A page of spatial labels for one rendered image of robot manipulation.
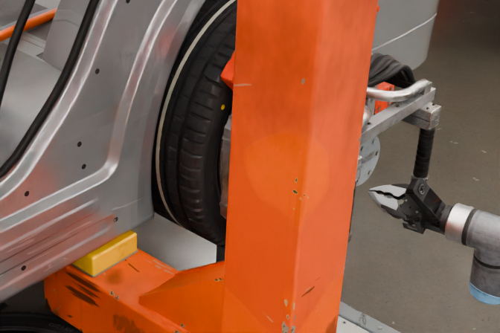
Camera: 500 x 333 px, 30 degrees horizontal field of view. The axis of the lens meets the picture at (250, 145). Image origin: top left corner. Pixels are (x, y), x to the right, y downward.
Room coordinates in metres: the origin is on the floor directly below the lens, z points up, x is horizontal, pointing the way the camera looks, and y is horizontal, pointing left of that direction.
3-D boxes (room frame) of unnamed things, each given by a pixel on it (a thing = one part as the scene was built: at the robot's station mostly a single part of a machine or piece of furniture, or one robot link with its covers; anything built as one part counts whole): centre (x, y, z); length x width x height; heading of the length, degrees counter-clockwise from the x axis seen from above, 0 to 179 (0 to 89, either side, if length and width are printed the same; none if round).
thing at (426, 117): (1.99, -0.40, 0.93); 0.09 x 0.05 x 0.05; 53
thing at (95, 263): (1.69, 0.33, 0.71); 0.14 x 0.14 x 0.05; 53
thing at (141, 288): (1.59, 0.19, 0.69); 0.52 x 0.17 x 0.35; 53
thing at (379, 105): (2.24, -0.32, 0.85); 0.09 x 0.08 x 0.07; 143
